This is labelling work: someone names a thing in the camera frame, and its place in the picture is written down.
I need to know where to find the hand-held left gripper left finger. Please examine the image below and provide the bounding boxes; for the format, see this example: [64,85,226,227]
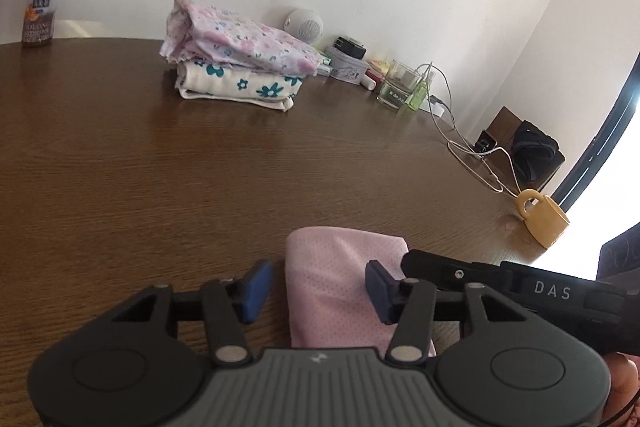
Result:
[110,259,275,365]

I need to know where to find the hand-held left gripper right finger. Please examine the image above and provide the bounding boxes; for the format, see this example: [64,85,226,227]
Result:
[365,259,528,365]

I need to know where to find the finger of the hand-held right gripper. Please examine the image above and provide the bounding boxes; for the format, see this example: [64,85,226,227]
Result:
[400,249,521,295]

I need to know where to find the pink blue purple mesh vest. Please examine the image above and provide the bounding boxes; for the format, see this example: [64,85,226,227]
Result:
[285,227,436,358]

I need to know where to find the person's right hand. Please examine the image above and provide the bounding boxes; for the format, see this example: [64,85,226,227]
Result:
[602,352,640,427]

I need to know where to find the yellow mug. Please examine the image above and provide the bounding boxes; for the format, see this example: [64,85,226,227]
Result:
[515,188,571,249]

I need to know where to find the black phone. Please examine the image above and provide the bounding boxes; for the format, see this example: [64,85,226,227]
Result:
[475,130,498,156]

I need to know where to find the black bag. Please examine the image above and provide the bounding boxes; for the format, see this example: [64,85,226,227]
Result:
[512,121,561,182]

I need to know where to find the green spray bottle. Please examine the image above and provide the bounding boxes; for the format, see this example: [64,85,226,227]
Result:
[407,74,431,110]

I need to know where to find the clear glass cup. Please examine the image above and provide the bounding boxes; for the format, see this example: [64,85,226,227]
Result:
[377,59,423,110]

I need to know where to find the folded white teal-flower cloth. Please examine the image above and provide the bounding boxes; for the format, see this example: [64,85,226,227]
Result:
[175,59,304,112]

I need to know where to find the black power adapter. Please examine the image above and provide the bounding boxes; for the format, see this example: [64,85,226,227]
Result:
[334,36,368,59]

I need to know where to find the folded pink floral cloth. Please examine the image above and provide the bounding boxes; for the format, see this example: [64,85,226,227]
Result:
[160,0,323,78]

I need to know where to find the white round robot speaker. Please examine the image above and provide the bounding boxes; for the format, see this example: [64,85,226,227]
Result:
[282,8,324,44]

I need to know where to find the white charging cable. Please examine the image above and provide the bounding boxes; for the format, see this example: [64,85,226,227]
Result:
[415,62,526,198]

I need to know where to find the dark window frame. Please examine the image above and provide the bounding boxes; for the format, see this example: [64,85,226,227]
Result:
[550,52,640,212]

